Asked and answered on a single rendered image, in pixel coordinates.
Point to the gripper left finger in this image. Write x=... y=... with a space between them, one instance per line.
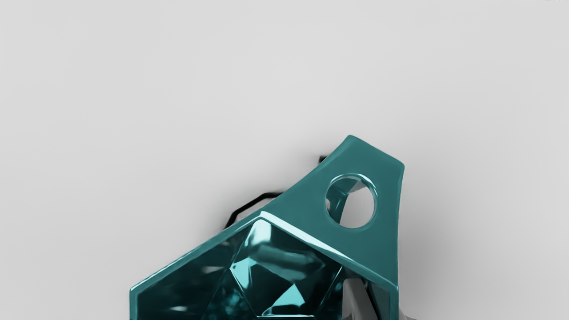
x=359 y=302

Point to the teal faceted mug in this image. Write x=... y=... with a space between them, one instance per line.
x=306 y=209

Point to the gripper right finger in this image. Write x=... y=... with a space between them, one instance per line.
x=402 y=316

